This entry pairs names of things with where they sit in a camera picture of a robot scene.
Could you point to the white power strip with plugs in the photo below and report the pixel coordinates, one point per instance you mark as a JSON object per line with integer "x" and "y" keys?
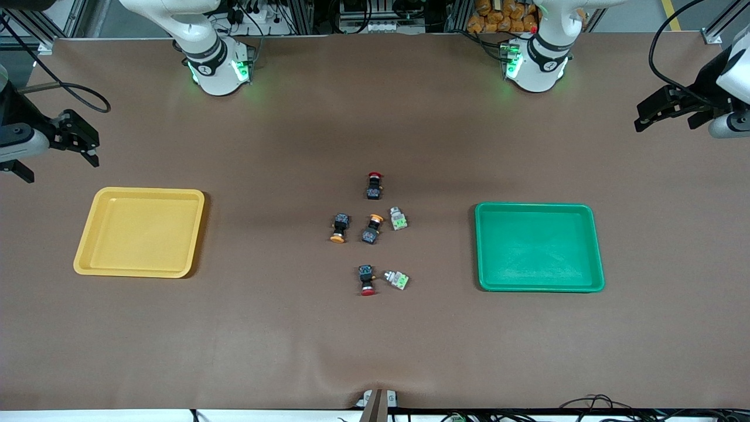
{"x": 263, "y": 23}

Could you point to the metal mat clamp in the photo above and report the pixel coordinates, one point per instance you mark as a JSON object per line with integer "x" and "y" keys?
{"x": 376, "y": 404}

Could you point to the small-cap yellow push button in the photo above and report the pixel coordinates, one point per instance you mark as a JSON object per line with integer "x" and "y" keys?
{"x": 371, "y": 231}

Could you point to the green square push button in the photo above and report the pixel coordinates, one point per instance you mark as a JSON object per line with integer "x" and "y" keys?
{"x": 399, "y": 220}
{"x": 399, "y": 281}

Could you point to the green plastic tray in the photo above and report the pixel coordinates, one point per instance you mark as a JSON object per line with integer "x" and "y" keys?
{"x": 539, "y": 249}

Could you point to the bag of orange items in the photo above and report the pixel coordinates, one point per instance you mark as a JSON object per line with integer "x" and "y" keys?
{"x": 498, "y": 14}

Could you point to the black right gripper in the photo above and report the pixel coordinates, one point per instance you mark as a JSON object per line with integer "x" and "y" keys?
{"x": 19, "y": 111}

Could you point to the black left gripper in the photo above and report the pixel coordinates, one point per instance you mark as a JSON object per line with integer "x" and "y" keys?
{"x": 698, "y": 85}

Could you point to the yellow plastic tray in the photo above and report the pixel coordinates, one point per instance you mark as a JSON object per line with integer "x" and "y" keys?
{"x": 140, "y": 234}

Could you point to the red push button switch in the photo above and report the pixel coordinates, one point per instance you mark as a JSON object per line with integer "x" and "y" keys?
{"x": 374, "y": 189}
{"x": 367, "y": 275}

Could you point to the brown table mat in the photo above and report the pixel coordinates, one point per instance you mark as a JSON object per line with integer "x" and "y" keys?
{"x": 375, "y": 340}

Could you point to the aluminium frame profile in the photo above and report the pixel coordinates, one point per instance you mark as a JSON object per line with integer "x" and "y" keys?
{"x": 718, "y": 29}
{"x": 47, "y": 29}

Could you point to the wide-cap yellow push button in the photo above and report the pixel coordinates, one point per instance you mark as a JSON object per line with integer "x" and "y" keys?
{"x": 340, "y": 225}

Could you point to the long white power strip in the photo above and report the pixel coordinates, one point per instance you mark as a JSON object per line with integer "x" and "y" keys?
{"x": 381, "y": 27}

